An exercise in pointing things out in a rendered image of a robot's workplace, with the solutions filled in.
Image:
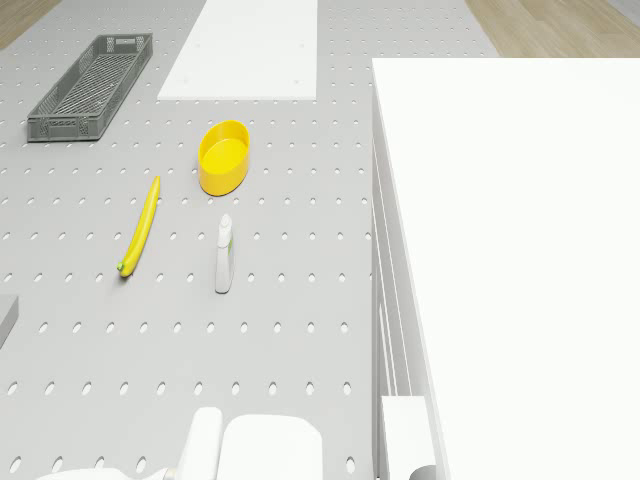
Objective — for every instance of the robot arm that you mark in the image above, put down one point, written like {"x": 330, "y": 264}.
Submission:
{"x": 270, "y": 450}

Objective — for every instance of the small white bottle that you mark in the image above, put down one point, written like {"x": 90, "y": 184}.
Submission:
{"x": 224, "y": 255}

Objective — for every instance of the yellow bowl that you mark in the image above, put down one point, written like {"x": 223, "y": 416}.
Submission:
{"x": 223, "y": 160}

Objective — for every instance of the banana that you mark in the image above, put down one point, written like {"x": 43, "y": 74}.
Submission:
{"x": 142, "y": 230}

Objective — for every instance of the white board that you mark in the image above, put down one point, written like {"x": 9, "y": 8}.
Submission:
{"x": 250, "y": 50}

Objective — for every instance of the white cabinet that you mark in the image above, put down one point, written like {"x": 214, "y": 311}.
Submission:
{"x": 525, "y": 250}

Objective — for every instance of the dark grey basket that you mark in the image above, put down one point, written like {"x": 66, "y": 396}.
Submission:
{"x": 92, "y": 87}

